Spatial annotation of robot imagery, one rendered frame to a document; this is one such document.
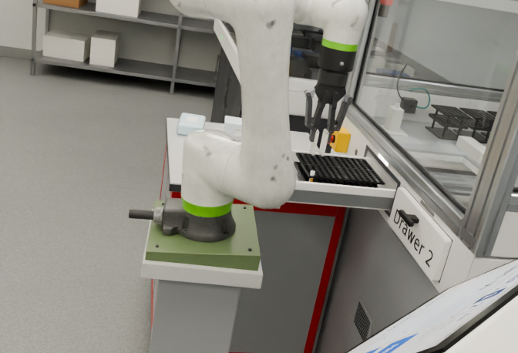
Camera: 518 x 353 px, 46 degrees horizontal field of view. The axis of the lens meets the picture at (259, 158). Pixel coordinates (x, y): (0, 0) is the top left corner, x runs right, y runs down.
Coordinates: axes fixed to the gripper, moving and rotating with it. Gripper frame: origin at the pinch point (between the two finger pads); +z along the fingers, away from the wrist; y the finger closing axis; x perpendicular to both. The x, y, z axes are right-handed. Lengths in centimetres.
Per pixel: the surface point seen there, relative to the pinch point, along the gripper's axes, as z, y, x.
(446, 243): 7.7, -21.6, 38.2
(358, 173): 9.9, -15.0, -4.6
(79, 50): 76, 101, -398
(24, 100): 100, 131, -316
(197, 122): 19, 26, -65
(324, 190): 12.0, -2.9, 4.8
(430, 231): 8.5, -21.0, 31.2
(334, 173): 10.0, -7.5, -3.0
